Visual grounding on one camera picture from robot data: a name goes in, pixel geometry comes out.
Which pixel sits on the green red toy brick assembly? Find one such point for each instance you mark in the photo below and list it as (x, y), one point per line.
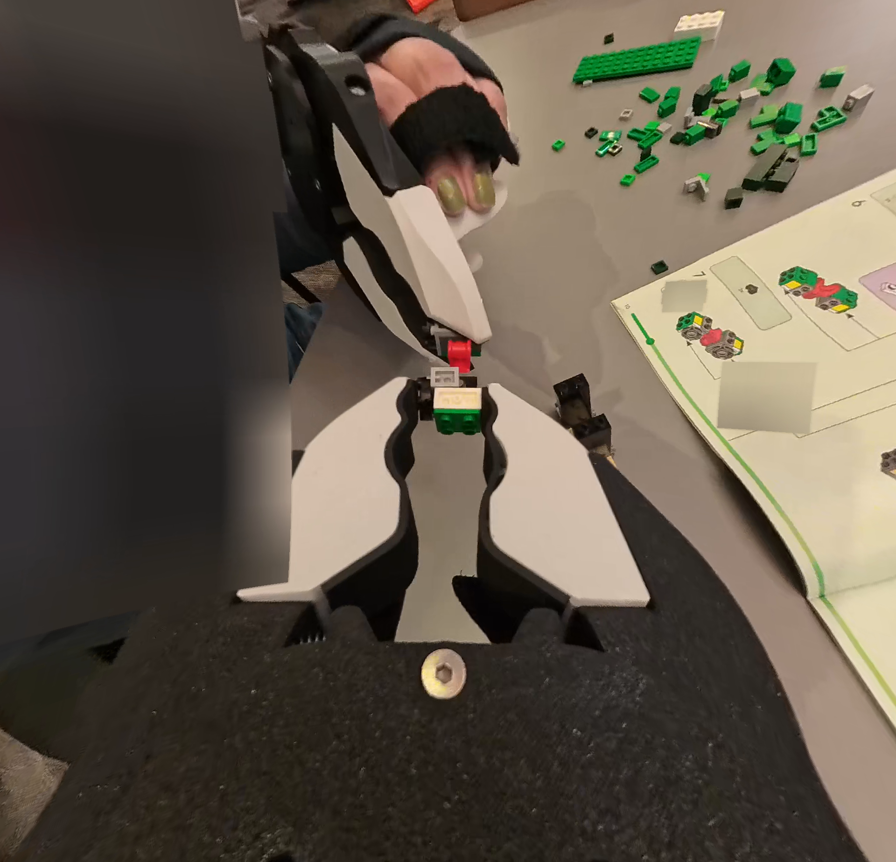
(458, 403)

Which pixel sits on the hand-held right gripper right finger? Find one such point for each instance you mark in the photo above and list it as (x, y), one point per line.
(553, 512)

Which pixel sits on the person's left hand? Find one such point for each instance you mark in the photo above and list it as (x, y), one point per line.
(420, 71)

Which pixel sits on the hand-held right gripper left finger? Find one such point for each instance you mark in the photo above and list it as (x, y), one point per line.
(350, 498)

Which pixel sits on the white toy brick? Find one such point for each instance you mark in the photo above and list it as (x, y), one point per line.
(700, 25)

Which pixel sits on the pale green instruction booklet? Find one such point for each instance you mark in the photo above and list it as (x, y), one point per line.
(770, 498)

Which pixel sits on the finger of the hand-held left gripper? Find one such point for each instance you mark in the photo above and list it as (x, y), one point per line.
(381, 288)
(434, 260)

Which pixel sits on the pile of small green bricks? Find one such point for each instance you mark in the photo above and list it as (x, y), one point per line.
(787, 116)

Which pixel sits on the black tan toy brick assembly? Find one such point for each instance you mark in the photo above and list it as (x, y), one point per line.
(595, 428)

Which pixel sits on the long green brick plate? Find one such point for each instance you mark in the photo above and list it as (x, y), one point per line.
(637, 60)

